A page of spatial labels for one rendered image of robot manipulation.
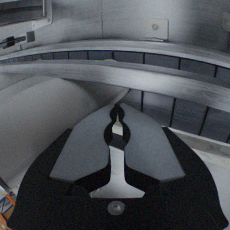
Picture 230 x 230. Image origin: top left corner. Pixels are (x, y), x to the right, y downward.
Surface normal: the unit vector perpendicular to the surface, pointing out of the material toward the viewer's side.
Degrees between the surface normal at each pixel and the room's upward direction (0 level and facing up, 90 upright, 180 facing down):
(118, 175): 0
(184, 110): 0
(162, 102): 0
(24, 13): 90
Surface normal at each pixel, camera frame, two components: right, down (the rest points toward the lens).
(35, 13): 0.86, 0.24
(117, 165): -0.51, 0.46
